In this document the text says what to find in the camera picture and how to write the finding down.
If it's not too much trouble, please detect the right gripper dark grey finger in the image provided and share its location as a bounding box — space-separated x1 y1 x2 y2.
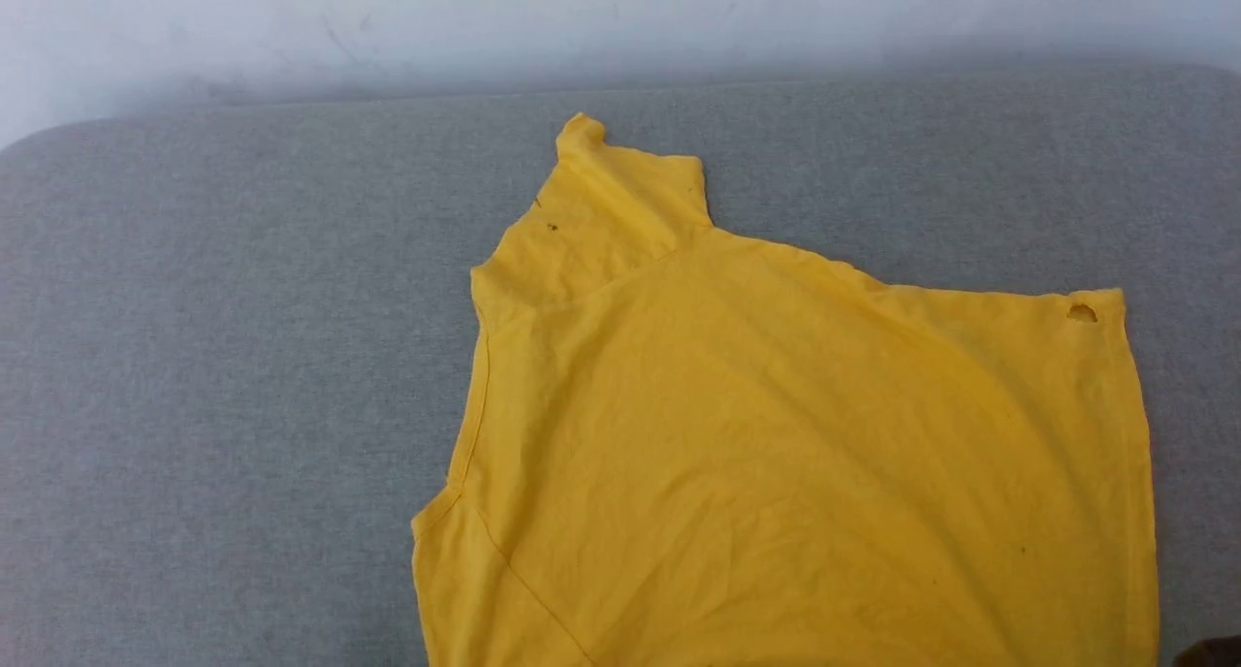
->
1173 636 1241 667

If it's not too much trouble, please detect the yellow t-shirt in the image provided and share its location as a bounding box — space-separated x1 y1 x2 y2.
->
410 112 1161 667

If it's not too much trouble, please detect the grey fabric sofa cushion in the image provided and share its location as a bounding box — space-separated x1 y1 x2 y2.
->
0 61 1241 667

